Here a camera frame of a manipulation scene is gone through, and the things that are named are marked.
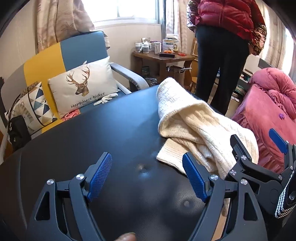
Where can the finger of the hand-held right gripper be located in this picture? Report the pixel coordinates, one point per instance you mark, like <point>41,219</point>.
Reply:
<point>241,150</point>
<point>278,140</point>

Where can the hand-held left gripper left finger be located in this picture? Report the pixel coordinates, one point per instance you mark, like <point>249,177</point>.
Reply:
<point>100,176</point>

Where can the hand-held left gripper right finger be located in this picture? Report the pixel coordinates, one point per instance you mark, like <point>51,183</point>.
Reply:
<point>194,178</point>

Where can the cream knit sweater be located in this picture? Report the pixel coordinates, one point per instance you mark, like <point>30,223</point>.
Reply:
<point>196,120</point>

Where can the person's left hand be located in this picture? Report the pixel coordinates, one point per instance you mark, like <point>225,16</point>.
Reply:
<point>126,236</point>

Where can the pink quilt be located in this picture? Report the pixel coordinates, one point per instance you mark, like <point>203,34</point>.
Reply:
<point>266,104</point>

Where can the pink knitted cloth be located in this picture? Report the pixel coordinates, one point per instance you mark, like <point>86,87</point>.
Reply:
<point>71,114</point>

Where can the white glove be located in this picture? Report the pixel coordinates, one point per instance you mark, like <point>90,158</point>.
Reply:
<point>106,97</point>

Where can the black handbag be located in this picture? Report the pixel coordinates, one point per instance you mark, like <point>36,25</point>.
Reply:
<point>19,132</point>

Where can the triangle pattern pillow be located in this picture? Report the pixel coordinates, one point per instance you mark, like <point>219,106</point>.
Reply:
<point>37,104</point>

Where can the deer print pillow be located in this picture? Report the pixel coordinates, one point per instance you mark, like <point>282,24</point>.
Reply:
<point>97,78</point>

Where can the beige patterned curtain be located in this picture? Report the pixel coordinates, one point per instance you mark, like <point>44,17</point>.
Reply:
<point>172,18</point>
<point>275,34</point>
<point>57,18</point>

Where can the blue yellow grey sofa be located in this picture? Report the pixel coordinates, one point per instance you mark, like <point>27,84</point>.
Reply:
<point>81,51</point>

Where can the wooden side table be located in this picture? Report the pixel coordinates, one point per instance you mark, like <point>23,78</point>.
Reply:
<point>152,55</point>

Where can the cluster of jars and boxes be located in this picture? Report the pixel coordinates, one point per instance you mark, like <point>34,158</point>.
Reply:
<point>159,45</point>

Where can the window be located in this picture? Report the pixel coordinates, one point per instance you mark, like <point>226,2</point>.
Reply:
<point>129,9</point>

